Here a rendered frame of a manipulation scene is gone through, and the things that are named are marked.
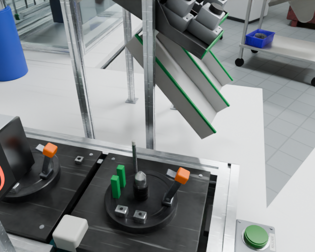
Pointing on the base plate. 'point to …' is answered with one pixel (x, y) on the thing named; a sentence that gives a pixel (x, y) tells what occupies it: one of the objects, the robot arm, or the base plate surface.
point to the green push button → (256, 236)
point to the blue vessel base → (5, 48)
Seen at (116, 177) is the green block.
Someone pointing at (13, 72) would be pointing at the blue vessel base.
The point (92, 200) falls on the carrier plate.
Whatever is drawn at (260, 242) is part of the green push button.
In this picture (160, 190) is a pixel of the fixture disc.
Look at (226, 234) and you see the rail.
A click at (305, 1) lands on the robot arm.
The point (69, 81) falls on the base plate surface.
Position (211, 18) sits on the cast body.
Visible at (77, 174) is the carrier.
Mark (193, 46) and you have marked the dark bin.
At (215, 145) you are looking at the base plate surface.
